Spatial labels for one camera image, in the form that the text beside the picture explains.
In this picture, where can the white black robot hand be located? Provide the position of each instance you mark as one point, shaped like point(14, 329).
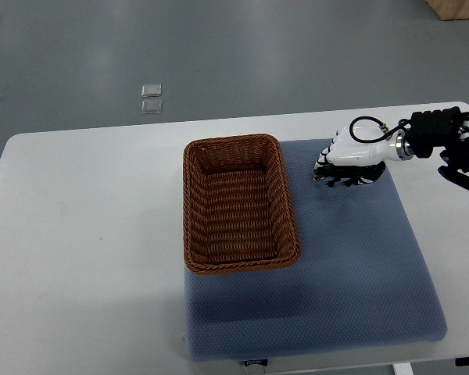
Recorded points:
point(364, 146)

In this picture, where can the dark toy crocodile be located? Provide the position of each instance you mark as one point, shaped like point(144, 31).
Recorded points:
point(349, 175)

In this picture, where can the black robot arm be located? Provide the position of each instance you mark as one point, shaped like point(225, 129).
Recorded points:
point(447, 129)

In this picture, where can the brown wicker basket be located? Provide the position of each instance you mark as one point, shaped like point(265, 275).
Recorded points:
point(238, 213)

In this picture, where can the blue-grey foam mat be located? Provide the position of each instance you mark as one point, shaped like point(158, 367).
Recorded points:
point(361, 280)

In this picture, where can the wooden box corner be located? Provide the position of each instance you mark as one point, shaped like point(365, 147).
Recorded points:
point(450, 9)

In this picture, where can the upper clear floor tile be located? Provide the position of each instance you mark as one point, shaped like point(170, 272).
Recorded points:
point(151, 90)

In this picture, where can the white table leg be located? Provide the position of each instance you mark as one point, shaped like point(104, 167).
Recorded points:
point(404, 368)

